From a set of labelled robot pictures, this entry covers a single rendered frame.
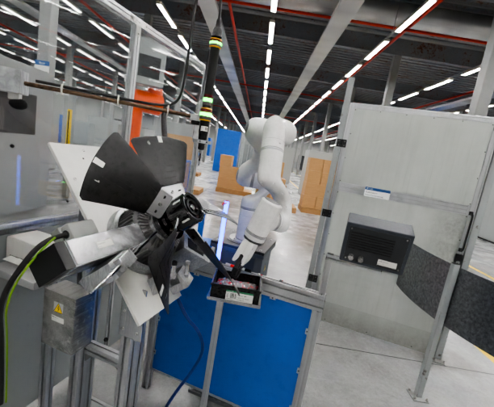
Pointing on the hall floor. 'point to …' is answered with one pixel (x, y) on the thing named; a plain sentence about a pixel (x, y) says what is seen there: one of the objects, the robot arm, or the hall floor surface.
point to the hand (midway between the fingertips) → (236, 272)
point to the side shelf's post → (46, 375)
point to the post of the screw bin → (211, 353)
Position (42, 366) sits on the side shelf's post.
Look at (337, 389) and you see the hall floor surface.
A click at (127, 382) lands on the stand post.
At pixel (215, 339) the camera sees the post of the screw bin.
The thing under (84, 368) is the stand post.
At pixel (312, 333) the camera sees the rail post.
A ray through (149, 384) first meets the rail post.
